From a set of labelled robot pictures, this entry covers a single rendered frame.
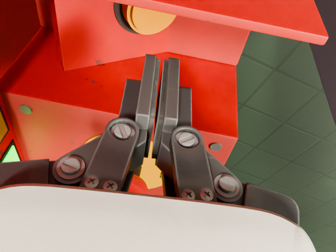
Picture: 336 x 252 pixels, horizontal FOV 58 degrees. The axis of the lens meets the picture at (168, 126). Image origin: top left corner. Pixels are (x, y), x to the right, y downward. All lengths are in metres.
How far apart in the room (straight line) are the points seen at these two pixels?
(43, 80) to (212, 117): 0.12
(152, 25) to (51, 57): 0.08
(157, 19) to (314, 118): 1.19
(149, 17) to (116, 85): 0.05
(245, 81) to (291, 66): 0.16
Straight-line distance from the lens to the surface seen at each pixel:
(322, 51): 0.65
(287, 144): 1.47
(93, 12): 0.21
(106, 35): 0.22
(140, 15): 0.20
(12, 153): 0.25
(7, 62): 0.59
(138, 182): 0.21
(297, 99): 1.27
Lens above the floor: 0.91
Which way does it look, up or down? 41 degrees down
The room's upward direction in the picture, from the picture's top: 170 degrees counter-clockwise
